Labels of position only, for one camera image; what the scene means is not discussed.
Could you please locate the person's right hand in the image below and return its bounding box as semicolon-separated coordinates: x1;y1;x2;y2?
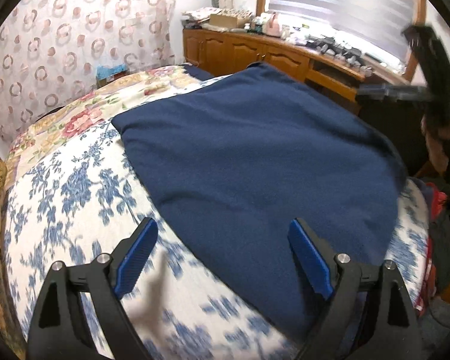
421;116;450;176

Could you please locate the floral bed quilt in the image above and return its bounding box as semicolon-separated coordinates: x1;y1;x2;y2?
4;63;213;189

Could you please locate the zebra window blind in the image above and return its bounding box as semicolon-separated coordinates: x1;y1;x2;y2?
267;0;416;63

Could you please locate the blue box behind bed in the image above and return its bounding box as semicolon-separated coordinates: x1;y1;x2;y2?
96;63;129;88

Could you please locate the cardboard box on cabinet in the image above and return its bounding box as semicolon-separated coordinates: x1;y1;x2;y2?
209;12;253;29

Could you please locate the pink container on cabinet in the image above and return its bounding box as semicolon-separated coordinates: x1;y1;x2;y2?
262;12;282;38

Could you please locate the navy blue printed t-shirt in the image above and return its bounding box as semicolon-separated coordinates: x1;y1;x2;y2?
112;63;407;341

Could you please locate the ring-patterned sheer curtain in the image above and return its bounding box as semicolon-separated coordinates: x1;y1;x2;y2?
0;0;176;143

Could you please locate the blue floral white bedsheet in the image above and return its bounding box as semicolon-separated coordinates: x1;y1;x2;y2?
4;121;428;359

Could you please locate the wooden sideboard cabinet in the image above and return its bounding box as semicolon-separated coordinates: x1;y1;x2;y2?
183;29;407;113

